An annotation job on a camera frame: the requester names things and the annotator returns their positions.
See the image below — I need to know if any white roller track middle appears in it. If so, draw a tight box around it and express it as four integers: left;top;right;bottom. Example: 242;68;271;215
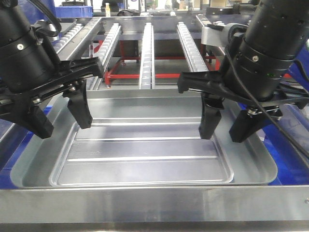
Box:
139;23;155;89

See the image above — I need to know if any white roller track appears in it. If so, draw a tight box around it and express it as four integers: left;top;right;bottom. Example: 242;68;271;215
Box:
177;22;208;72
139;23;155;89
93;23;121;72

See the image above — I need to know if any white roller track right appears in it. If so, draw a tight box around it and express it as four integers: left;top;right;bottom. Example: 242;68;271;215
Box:
177;22;208;72

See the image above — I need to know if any steel front shelf beam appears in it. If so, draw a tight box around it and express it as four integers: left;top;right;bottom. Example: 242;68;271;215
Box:
0;186;309;232

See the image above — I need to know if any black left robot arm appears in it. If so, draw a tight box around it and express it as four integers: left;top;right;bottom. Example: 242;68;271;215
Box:
0;0;102;138

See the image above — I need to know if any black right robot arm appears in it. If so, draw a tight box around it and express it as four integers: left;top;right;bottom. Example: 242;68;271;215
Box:
0;0;309;143

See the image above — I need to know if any large grey metal tray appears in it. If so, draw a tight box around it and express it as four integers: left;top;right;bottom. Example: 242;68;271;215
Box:
10;89;277;188

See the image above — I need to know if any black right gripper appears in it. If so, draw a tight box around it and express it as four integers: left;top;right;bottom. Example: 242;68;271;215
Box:
177;71;309;143

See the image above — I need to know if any small silver ribbed tray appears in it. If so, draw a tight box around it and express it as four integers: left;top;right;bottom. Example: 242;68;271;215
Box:
49;117;234;188

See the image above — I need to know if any red metal frame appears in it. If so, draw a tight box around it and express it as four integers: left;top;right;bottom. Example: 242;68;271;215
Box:
90;40;222;87

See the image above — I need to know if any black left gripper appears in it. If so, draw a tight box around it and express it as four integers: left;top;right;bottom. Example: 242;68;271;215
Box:
0;57;103;139

